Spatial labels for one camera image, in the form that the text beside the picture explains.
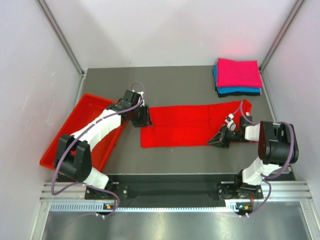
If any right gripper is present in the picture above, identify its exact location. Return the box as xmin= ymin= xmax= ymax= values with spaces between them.
xmin=207 ymin=124 xmax=250 ymax=148

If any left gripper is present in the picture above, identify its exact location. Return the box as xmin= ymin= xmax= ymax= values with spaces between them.
xmin=130 ymin=103 xmax=153 ymax=128

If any red t-shirt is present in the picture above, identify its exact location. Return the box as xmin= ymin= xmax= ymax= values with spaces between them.
xmin=140 ymin=99 xmax=252 ymax=149

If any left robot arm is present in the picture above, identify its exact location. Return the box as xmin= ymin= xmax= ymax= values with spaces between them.
xmin=53 ymin=89 xmax=153 ymax=199

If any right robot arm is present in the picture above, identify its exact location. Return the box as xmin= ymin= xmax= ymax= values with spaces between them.
xmin=207 ymin=115 xmax=299 ymax=200

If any black folded t-shirt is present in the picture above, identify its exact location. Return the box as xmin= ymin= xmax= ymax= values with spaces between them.
xmin=215 ymin=87 xmax=261 ymax=98

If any blue folded t-shirt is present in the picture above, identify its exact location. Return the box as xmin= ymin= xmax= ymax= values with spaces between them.
xmin=212 ymin=65 xmax=261 ymax=96

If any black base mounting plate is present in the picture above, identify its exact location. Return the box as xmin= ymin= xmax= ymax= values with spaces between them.
xmin=84 ymin=173 xmax=263 ymax=201

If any red plastic bin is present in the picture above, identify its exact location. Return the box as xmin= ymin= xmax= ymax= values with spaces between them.
xmin=39 ymin=93 xmax=125 ymax=172

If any pink folded t-shirt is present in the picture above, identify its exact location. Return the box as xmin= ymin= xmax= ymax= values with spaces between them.
xmin=216 ymin=58 xmax=263 ymax=88

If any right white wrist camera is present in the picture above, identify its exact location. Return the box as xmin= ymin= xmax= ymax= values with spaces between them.
xmin=224 ymin=113 xmax=237 ymax=131

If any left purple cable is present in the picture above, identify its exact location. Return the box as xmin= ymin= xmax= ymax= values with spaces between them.
xmin=49 ymin=81 xmax=148 ymax=231

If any purple cable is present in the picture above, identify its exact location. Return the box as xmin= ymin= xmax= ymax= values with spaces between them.
xmin=49 ymin=81 xmax=148 ymax=231
xmin=217 ymin=100 xmax=296 ymax=218

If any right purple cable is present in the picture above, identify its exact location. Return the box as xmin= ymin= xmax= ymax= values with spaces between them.
xmin=217 ymin=100 xmax=296 ymax=218

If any aluminium front rail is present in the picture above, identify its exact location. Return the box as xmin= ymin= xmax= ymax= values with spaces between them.
xmin=40 ymin=181 xmax=313 ymax=213

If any left aluminium frame post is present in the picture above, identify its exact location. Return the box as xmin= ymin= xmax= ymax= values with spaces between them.
xmin=36 ymin=0 xmax=85 ymax=76

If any aluminium frame post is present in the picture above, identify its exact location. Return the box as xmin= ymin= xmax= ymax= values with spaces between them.
xmin=36 ymin=0 xmax=85 ymax=76
xmin=258 ymin=0 xmax=307 ymax=72

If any right aluminium frame post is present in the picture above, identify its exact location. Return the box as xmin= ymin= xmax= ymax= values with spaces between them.
xmin=258 ymin=0 xmax=307 ymax=72

